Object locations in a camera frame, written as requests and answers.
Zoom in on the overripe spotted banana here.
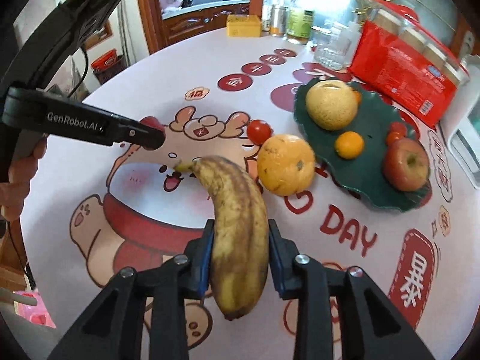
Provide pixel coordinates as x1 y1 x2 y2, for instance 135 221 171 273
174 155 269 321

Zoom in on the red apple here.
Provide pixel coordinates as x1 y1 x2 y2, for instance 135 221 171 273
382 137 430 192

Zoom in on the small red fruit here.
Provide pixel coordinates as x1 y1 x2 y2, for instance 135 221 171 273
389 121 408 137

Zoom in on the person's left hand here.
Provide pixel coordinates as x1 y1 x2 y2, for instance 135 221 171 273
0 136 47 222

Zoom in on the red basket on floor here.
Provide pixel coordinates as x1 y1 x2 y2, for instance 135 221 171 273
90 49 127 85

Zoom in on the printed festive tablecloth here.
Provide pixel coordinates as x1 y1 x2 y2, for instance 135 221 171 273
21 30 479 359

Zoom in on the dark green scalloped plate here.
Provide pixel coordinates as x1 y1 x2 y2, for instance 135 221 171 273
294 78 432 212

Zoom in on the small orange kumquat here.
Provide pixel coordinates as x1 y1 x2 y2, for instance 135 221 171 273
334 131 365 160

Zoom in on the yellow orange fruit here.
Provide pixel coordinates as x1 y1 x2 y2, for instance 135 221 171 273
257 134 316 197

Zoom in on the cherry tomato on plate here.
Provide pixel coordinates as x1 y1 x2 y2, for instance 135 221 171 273
385 131 404 146

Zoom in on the yellow cardboard box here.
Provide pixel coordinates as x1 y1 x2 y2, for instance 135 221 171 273
226 15 262 38

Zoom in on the cherry tomato on table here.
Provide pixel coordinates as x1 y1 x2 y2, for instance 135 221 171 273
247 119 272 146

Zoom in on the white countertop appliance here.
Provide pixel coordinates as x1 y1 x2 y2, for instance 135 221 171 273
440 55 479 189

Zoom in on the large yellow pear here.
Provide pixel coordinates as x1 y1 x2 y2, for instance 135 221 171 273
305 80 360 131

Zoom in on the small tangerine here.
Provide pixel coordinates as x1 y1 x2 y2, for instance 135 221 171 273
354 90 362 105

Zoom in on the white medicine box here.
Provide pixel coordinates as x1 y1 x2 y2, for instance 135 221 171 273
260 0 285 32

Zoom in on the small metal tin can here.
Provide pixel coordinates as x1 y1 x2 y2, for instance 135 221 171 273
269 4 287 38

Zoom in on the green label glass bottle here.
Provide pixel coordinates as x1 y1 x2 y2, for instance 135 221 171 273
286 0 314 45

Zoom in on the red paper cup package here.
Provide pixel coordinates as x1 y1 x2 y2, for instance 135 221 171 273
348 0 470 128

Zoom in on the clear drinking glass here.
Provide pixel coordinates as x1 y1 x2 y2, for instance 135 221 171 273
314 27 353 71

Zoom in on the black cable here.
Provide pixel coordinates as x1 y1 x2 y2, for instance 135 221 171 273
67 44 91 100

